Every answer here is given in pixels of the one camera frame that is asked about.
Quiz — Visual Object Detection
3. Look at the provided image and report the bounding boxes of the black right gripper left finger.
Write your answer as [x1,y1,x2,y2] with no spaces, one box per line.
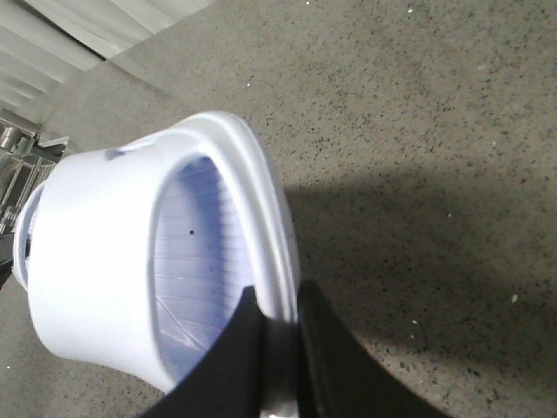
[143,287,265,417]

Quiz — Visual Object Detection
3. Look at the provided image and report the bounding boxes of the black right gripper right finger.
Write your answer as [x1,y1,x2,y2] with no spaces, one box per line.
[298,280,446,417]

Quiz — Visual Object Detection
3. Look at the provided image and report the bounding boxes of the light blue slipper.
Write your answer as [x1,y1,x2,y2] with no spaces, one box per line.
[13,111,299,417]

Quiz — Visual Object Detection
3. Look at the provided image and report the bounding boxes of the beige pleated curtain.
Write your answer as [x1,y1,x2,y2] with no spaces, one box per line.
[1,1,212,128]

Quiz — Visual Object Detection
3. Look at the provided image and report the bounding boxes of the metal frame rack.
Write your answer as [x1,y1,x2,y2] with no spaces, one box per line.
[1,108,69,265]

